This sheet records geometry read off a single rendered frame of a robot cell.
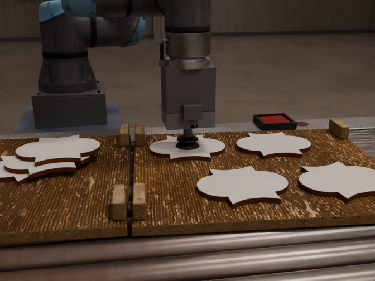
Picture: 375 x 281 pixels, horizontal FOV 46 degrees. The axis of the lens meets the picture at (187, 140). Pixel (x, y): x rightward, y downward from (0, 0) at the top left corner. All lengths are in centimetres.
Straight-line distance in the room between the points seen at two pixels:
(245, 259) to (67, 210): 24
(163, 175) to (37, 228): 21
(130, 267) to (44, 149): 32
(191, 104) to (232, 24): 986
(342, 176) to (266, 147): 16
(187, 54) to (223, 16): 979
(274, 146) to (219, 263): 33
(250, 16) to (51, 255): 1027
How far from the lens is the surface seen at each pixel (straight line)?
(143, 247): 56
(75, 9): 77
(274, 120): 101
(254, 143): 82
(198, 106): 73
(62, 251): 57
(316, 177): 70
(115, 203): 57
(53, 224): 59
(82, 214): 60
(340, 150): 85
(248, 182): 66
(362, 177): 72
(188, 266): 53
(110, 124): 118
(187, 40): 71
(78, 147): 76
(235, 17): 1059
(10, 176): 73
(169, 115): 74
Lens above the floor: 123
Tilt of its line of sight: 20 degrees down
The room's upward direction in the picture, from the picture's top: straight up
